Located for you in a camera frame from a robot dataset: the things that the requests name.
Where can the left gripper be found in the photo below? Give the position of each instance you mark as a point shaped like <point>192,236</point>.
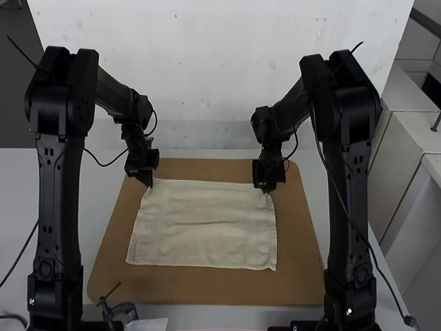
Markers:
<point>138,158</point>

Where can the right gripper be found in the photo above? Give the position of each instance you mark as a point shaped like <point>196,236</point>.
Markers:
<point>265,172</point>

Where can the pale towel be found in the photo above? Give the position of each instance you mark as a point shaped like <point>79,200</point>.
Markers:
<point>206,224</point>

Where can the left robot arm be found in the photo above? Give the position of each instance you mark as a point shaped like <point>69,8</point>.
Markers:
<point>58,189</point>

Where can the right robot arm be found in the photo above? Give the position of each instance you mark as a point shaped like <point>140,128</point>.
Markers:
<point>348,193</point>

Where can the cork mat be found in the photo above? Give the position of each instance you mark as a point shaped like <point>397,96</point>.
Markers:
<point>113,269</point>

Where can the black clamp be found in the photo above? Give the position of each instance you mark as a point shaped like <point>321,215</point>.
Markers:
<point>119,310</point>

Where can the silver foil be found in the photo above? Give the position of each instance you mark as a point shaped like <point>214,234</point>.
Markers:
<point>148,325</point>

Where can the dark base panel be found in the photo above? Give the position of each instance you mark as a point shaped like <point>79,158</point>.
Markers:
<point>93,327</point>

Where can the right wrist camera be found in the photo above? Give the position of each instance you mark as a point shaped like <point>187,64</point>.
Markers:
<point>280,171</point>

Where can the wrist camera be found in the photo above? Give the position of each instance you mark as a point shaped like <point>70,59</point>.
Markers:
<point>155,160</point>
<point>280,171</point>

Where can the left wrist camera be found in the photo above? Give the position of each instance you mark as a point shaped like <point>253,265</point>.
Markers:
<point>155,160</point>

